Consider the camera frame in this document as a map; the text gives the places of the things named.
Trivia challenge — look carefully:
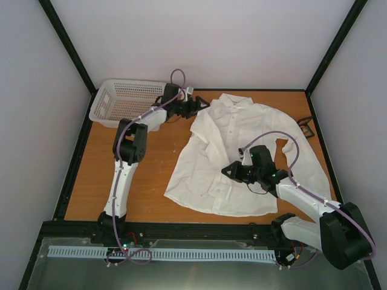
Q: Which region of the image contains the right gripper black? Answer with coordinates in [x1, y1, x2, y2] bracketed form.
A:
[221, 160, 261, 184]

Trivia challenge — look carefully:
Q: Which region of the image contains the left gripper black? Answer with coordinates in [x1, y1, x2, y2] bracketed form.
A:
[172, 95, 209, 118]

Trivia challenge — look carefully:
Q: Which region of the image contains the white button-up shirt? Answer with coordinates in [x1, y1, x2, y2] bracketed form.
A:
[164, 94, 331, 217]

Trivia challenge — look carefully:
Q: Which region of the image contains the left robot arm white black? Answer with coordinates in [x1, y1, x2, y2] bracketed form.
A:
[98, 83, 210, 243]

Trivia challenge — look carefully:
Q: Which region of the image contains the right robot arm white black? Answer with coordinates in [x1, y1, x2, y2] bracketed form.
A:
[221, 145, 376, 269]

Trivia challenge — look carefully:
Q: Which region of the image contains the black open brooch box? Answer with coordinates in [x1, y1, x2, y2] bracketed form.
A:
[297, 116, 315, 139]

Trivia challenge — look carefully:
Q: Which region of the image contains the white perforated plastic basket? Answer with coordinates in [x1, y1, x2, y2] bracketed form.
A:
[89, 79, 166, 128]

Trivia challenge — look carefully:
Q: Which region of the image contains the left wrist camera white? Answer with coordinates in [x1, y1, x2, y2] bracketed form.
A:
[183, 86, 194, 102]

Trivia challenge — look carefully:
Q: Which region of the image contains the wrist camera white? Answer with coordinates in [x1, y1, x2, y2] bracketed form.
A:
[183, 86, 194, 102]
[238, 147, 249, 160]

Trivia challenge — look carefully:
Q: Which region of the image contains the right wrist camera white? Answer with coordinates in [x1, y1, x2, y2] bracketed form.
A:
[238, 147, 249, 160]

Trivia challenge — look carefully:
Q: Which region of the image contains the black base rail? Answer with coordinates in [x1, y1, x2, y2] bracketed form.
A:
[90, 221, 291, 245]

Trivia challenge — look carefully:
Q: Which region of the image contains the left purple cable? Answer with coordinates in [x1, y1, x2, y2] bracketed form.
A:
[111, 68, 187, 245]

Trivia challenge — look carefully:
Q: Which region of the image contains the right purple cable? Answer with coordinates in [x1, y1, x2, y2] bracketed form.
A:
[241, 130, 377, 260]

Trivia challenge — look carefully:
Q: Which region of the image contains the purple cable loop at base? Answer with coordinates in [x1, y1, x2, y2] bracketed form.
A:
[105, 241, 153, 268]

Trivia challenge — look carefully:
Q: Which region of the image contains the light blue slotted cable duct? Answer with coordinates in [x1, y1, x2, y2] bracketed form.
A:
[47, 245, 276, 263]

